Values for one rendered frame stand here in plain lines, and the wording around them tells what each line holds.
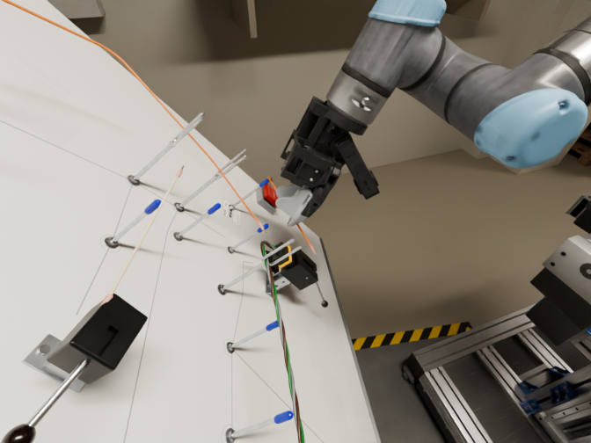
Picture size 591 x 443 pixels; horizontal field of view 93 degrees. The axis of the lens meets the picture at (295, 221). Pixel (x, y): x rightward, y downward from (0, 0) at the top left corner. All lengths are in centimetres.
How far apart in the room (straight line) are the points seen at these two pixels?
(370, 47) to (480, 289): 192
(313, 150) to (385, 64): 14
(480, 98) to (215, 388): 43
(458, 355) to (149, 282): 142
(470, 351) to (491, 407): 22
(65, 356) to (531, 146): 41
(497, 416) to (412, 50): 143
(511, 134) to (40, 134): 49
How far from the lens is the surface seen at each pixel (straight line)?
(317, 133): 41
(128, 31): 202
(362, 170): 44
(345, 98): 39
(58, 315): 32
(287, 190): 49
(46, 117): 45
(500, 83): 38
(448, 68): 43
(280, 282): 51
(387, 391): 166
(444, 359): 155
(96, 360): 24
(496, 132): 35
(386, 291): 191
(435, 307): 196
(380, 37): 39
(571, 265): 83
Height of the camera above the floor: 155
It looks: 44 degrees down
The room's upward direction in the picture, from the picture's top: straight up
